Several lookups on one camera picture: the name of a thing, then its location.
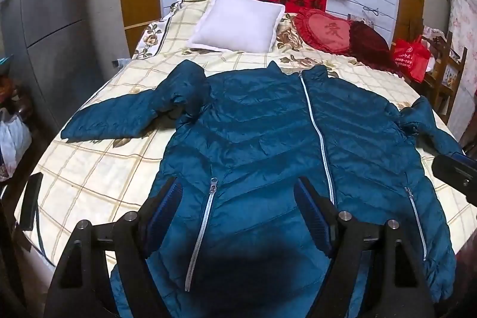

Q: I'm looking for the dark red pillow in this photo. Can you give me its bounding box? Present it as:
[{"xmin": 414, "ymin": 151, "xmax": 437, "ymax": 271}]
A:
[{"xmin": 348, "ymin": 21, "xmax": 396, "ymax": 71}]

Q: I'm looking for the grey refrigerator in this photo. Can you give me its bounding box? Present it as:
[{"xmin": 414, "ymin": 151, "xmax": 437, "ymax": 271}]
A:
[{"xmin": 0, "ymin": 0, "xmax": 127, "ymax": 140}]

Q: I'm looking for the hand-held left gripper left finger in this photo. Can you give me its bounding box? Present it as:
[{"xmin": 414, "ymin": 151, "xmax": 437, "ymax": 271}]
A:
[{"xmin": 45, "ymin": 176, "xmax": 183, "ymax": 318}]

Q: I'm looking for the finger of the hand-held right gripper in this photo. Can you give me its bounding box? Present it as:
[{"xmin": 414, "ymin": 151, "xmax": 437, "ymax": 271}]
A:
[{"xmin": 431, "ymin": 151, "xmax": 477, "ymax": 200}]

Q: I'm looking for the bed with floral checked sheet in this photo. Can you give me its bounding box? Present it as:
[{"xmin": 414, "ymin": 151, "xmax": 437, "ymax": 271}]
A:
[{"xmin": 14, "ymin": 0, "xmax": 477, "ymax": 264}]

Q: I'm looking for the red heart-shaped pillow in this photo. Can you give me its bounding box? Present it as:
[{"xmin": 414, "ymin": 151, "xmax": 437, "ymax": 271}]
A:
[{"xmin": 293, "ymin": 9, "xmax": 354, "ymax": 55}]

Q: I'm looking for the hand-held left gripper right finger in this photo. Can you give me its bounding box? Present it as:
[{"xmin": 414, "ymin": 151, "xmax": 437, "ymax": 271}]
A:
[{"xmin": 294, "ymin": 176, "xmax": 437, "ymax": 318}]

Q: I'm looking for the red shopping bag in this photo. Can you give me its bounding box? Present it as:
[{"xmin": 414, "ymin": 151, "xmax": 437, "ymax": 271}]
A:
[{"xmin": 391, "ymin": 37, "xmax": 430, "ymax": 83}]

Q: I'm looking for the white plastic bag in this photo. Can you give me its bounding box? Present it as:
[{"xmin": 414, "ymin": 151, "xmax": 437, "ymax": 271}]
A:
[{"xmin": 0, "ymin": 109, "xmax": 32, "ymax": 177}]

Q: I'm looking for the wooden chair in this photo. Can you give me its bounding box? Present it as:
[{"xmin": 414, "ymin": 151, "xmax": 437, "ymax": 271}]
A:
[{"xmin": 421, "ymin": 31, "xmax": 468, "ymax": 125}]

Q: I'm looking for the blue puffer jacket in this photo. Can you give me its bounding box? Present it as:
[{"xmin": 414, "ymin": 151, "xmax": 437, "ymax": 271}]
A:
[{"xmin": 60, "ymin": 61, "xmax": 460, "ymax": 318}]

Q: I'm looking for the white square pillow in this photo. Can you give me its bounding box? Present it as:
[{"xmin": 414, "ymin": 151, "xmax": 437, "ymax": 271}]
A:
[{"xmin": 188, "ymin": 0, "xmax": 286, "ymax": 53}]

